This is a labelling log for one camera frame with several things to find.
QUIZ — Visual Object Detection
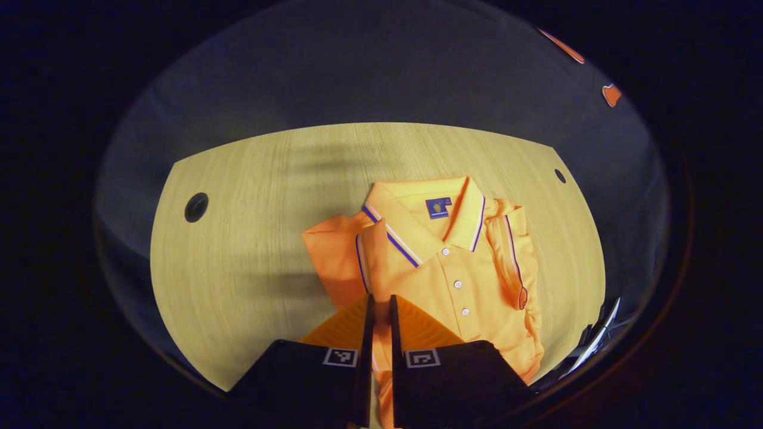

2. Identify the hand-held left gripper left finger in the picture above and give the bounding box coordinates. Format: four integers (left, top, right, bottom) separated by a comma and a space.
229, 294, 376, 428

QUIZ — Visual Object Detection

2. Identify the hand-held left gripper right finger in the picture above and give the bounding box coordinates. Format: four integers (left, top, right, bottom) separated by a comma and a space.
390, 294, 537, 428

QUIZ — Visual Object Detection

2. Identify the orange T-shirt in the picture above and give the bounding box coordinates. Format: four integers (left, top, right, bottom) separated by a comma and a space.
301, 176, 544, 429

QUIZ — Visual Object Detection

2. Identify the dark object with silver edge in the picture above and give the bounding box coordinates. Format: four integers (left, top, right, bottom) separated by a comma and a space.
560, 297, 624, 382

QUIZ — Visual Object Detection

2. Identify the black backdrop cloth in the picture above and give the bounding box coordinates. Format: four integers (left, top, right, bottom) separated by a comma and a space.
95, 0, 671, 370

